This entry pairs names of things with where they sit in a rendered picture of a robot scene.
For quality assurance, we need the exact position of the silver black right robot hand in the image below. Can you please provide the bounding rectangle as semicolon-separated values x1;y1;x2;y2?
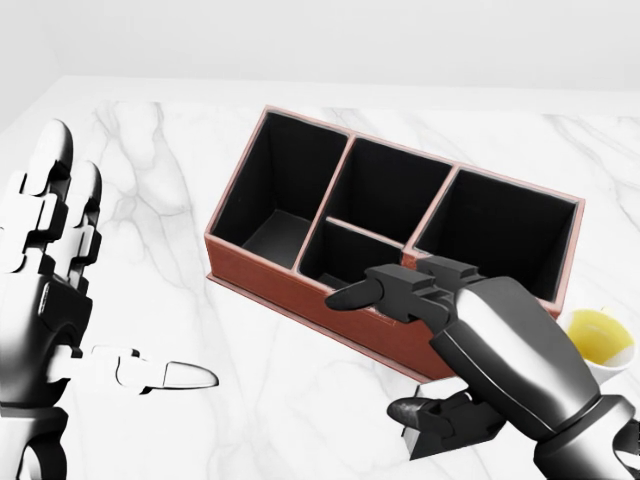
324;254;602;461

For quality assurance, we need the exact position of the red-brown desk caddy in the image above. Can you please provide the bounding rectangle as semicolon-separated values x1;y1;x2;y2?
203;104;587;385

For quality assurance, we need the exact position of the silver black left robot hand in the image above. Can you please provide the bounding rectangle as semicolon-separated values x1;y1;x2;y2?
0;118;220;412

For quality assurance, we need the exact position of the white cup with yellow inside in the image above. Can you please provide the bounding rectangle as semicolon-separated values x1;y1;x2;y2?
556;307;637;387

